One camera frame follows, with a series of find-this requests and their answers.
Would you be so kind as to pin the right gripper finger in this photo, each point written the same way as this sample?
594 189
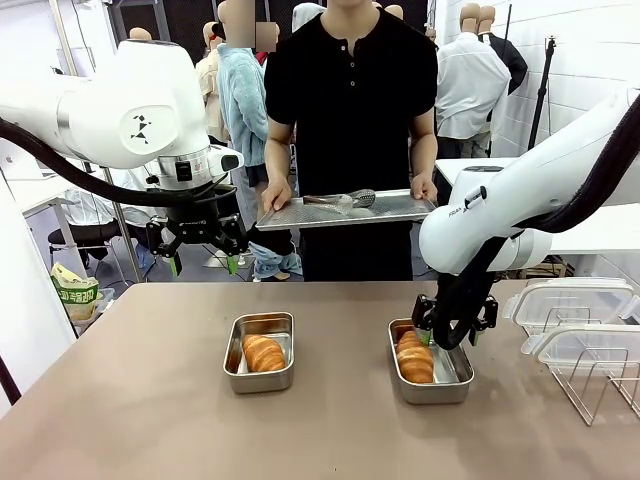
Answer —
487 312
422 312

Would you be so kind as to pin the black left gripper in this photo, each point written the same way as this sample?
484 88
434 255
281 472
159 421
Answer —
195 222

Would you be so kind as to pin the golden croissant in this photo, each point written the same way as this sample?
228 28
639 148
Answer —
415 360
263 354

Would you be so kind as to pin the stainless steel food container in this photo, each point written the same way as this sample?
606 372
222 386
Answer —
260 382
450 392

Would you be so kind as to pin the clear plastic clip lid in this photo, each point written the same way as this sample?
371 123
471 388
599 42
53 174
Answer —
570 300
585 345

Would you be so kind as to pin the perforated metal baking tray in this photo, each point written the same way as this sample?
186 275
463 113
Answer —
320 217

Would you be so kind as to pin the metal serving tongs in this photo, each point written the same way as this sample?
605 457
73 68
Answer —
345 201

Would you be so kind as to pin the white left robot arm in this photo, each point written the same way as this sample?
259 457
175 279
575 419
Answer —
150 90

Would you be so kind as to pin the person's left forearm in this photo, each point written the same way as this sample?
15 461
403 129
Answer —
424 155

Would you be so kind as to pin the person's right forearm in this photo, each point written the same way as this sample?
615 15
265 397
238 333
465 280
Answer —
277 160

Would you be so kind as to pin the person's right hand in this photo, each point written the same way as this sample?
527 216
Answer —
276 195

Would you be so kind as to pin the person's left hand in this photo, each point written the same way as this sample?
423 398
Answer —
424 187

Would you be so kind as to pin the silver metal stand pole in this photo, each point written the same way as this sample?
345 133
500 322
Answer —
125 235

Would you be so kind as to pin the black office chair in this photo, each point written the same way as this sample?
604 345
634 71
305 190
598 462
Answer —
85 232

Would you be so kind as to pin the shallow clear plastic bin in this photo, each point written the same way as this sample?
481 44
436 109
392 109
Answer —
100 302

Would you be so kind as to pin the yellow green snack bag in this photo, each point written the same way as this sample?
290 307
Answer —
75 295

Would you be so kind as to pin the mannequin in light blue fleece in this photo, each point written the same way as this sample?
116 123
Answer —
242 110

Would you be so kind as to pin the mannequin in beige shirt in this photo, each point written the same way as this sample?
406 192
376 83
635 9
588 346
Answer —
210 100

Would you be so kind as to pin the white background desk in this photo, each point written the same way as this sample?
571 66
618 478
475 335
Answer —
35 192

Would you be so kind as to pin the person in black shirt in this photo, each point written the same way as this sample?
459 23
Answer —
350 110

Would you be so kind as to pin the mannequin in maroon top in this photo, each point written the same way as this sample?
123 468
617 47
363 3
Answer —
140 34

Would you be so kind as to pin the black tripod stand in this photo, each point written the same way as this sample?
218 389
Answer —
542 85

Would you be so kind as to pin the mannequin in black jacket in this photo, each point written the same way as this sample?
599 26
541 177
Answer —
512 62

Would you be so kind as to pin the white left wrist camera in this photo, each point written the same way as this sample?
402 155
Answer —
225 161

